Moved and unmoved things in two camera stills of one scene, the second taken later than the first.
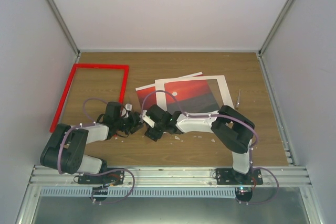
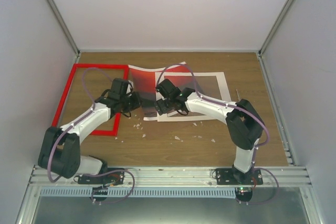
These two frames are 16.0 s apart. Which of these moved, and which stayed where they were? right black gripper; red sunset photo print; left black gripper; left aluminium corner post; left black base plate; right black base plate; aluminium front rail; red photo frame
Moved: red sunset photo print; left black gripper; right black gripper
Stayed: left black base plate; red photo frame; left aluminium corner post; aluminium front rail; right black base plate
